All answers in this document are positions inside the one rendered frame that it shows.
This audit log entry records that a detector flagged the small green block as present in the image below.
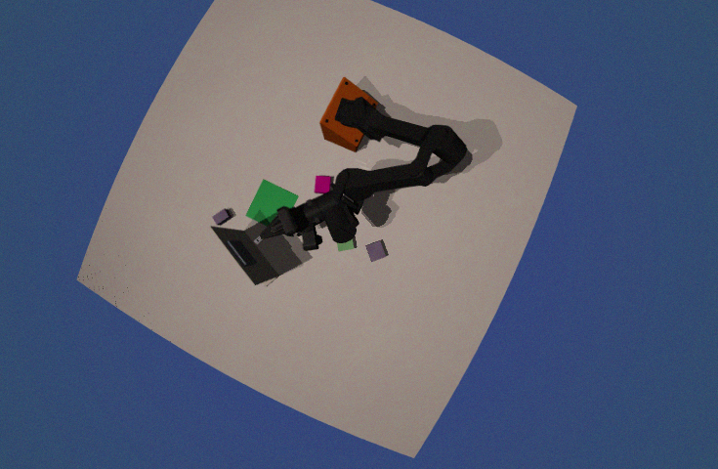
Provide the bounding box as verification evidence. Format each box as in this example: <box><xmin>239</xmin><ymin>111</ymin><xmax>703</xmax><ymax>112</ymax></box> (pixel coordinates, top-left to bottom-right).
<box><xmin>337</xmin><ymin>239</ymin><xmax>354</xmax><ymax>252</ymax></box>

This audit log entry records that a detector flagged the magenta cube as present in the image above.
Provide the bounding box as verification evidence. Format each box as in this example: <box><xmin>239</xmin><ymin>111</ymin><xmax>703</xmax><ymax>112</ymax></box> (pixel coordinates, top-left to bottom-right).
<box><xmin>315</xmin><ymin>176</ymin><xmax>331</xmax><ymax>193</ymax></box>

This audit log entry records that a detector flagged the green square patch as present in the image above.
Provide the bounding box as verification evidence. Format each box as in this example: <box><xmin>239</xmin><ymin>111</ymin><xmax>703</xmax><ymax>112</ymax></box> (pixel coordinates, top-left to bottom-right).
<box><xmin>245</xmin><ymin>179</ymin><xmax>299</xmax><ymax>226</ymax></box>

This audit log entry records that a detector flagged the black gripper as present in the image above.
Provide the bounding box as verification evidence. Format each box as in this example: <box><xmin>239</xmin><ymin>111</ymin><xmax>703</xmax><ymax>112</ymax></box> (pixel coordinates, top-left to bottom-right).
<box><xmin>260</xmin><ymin>198</ymin><xmax>324</xmax><ymax>239</ymax></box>

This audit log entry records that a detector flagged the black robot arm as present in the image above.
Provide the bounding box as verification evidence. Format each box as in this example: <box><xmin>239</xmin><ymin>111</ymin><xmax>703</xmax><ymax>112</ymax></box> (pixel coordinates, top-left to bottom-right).
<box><xmin>299</xmin><ymin>97</ymin><xmax>467</xmax><ymax>251</ymax></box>

